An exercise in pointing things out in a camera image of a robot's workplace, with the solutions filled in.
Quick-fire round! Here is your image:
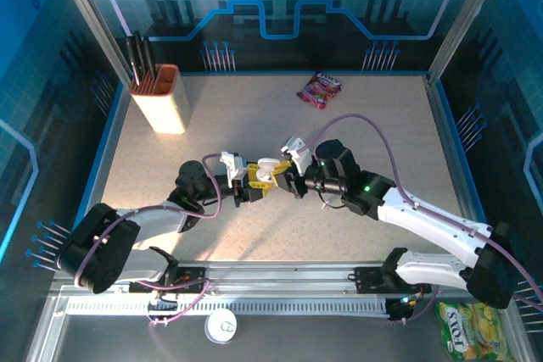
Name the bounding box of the black handled knife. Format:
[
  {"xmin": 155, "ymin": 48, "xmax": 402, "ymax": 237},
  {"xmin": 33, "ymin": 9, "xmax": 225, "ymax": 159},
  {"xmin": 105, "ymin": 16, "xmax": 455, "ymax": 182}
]
[
  {"xmin": 143, "ymin": 37, "xmax": 158, "ymax": 77},
  {"xmin": 133, "ymin": 31, "xmax": 148, "ymax": 83}
]

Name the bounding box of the beige knife block orange top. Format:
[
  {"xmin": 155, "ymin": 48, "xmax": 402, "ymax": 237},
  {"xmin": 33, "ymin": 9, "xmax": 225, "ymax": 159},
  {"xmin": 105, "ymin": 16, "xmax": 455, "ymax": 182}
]
[{"xmin": 129, "ymin": 64, "xmax": 191, "ymax": 135}]

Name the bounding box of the white round lid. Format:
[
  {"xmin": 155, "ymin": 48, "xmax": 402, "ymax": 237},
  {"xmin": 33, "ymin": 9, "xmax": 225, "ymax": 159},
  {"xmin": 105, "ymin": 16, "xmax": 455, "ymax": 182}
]
[{"xmin": 204, "ymin": 309, "xmax": 238, "ymax": 344}]

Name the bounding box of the green yellow candy bag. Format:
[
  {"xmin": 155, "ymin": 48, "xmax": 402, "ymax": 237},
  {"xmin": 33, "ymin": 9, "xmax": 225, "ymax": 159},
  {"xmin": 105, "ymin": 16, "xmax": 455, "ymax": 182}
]
[{"xmin": 436, "ymin": 301, "xmax": 506, "ymax": 362}]

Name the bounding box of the white earbud charging case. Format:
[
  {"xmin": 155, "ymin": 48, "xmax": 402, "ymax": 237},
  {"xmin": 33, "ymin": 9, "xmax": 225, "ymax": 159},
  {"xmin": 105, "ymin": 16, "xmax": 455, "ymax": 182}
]
[{"xmin": 256, "ymin": 157, "xmax": 283, "ymax": 181}]

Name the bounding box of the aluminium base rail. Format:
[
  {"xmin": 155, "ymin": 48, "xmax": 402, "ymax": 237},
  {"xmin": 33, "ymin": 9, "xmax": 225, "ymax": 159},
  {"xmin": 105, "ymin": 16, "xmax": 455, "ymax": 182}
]
[{"xmin": 53, "ymin": 259, "xmax": 472, "ymax": 298}]

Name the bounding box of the aluminium frame post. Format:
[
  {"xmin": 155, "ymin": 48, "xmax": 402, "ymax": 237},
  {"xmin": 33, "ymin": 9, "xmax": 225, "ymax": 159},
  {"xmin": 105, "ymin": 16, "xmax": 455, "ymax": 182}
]
[
  {"xmin": 426, "ymin": 0, "xmax": 510, "ymax": 86},
  {"xmin": 47, "ymin": 0, "xmax": 133, "ymax": 86}
]

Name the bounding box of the white slotted cable duct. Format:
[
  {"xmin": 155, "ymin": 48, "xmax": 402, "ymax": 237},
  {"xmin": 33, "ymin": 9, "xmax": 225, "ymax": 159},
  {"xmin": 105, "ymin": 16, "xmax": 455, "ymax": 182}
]
[{"xmin": 63, "ymin": 297, "xmax": 394, "ymax": 317}]

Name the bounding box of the red candy bag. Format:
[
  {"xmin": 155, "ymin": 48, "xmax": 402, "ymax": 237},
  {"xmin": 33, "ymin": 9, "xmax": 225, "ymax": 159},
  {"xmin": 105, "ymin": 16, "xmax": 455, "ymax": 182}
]
[{"xmin": 295, "ymin": 72, "xmax": 343, "ymax": 109}]

